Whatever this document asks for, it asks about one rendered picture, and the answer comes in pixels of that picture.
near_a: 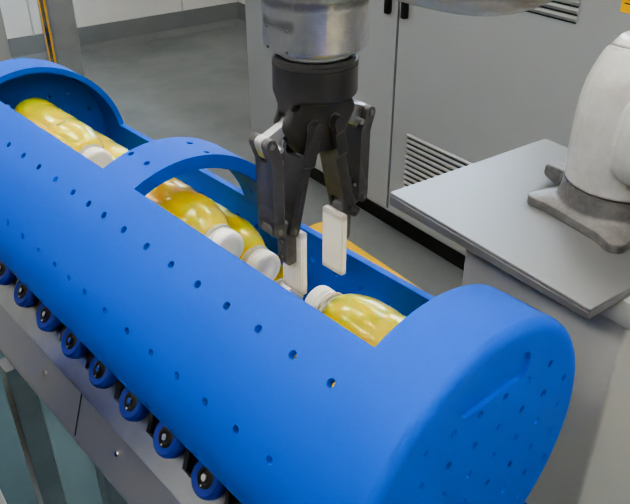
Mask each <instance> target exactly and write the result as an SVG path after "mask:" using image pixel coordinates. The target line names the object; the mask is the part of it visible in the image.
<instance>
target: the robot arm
mask: <svg viewBox="0 0 630 504"><path fill-rule="evenodd" d="M397 1H400V2H404V3H407V4H411V5H415V6H418V7H422V8H427V9H431V10H435V11H441V12H446V13H451V14H458V15H466V16H502V15H511V14H516V13H520V12H524V11H528V10H532V9H535V8H537V7H540V6H542V5H545V4H547V3H549V2H551V1H553V0H397ZM261 7H262V34H263V43H264V46H265V47H266V48H267V49H268V50H270V51H271V52H273V54H272V88H273V92H274V95H275V97H276V100H277V105H278V106H277V111H276V114H275V117H274V125H273V126H272V127H270V128H269V129H268V130H267V131H265V132H264V133H263V134H259V133H257V132H254V133H252V134H251V135H250V137H249V144H250V146H251V148H252V151H253V153H254V156H255V163H256V182H257V202H258V222H259V227H260V229H262V230H264V231H265V232H267V233H269V234H270V235H272V236H274V237H275V238H278V257H279V260H280V261H282V262H283V283H284V284H285V285H287V286H288V287H290V288H291V289H293V290H294V291H296V292H297V293H299V294H301V295H302V296H303V295H305V294H306V293H307V233H306V232H304V231H302V230H301V229H300V227H301V222H302V216H303V211H304V205H305V199H306V194H307V188H308V183H309V177H310V172H311V169H312V168H314V167H315V165H316V161H317V155H318V154H320V159H321V164H322V169H323V174H324V179H325V184H326V189H327V193H328V198H329V203H330V204H331V205H332V207H331V206H329V205H325V206H324V207H323V241H322V265H324V266H326V267H327V268H329V269H331V270H332V271H334V272H336V273H337V274H339V275H341V276H342V275H344V274H346V246H347V238H349V235H350V217H351V215H352V216H356V215H357V214H358V213H359V210H360V207H358V206H356V205H355V204H356V203H357V202H358V201H360V202H363V201H365V199H366V198H367V192H368V171H369V150H370V130H371V127H372V123H373V120H374V116H375V113H376V109H375V107H373V106H371V105H368V104H366V103H363V102H360V101H357V100H353V98H352V97H354V96H355V94H356V93H357V90H358V68H359V55H358V54H357V52H359V51H361V50H362V49H363V48H364V47H365V46H366V45H367V42H368V20H369V0H261ZM282 139H283V140H284V142H283V147H282V146H281V141H282ZM281 154H282V156H281ZM282 159H283V160H282ZM283 161H284V165H283ZM544 174H545V176H546V177H547V178H548V179H550V180H551V181H552V182H553V183H554V184H555V185H556V186H555V187H552V188H548V189H541V190H535V191H532V192H530V193H529V194H528V199H527V203H528V204H529V205H530V206H532V207H535V208H538V209H541V210H543V211H545V212H547V213H549V214H550V215H552V216H554V217H555V218H557V219H559V220H560V221H562V222H564V223H565V224H567V225H569V226H570V227H572V228H574V229H575V230H577V231H579V232H580V233H582V234H584V235H585V236H587V237H589V238H590V239H592V240H594V241H595V242H596V243H598V244H599V245H600V246H601V247H602V248H603V249H604V250H605V251H607V252H610V253H614V254H621V253H624V252H626V251H627V250H628V249H629V248H630V31H627V32H624V33H622V34H621V35H620V36H619V37H618V38H616V39H615V40H614V41H613V42H612V44H611V45H608V46H607V47H606V48H605V49H604V50H603V52H602V53H601V54H600V56H599V57H598V59H597V61H596V62H595V64H594V65H593V67H592V69H591V71H590V73H589V74H588V76H587V78H586V81H585V83H584V85H583V88H582V91H581V94H580V97H579V100H578V104H577V107H576V111H575V115H574V119H573V123H572V128H571V132H570V138H569V143H568V150H567V160H566V164H564V163H561V162H557V161H552V162H548V164H547V165H546V166H545V171H544ZM354 183H356V186H354Z"/></svg>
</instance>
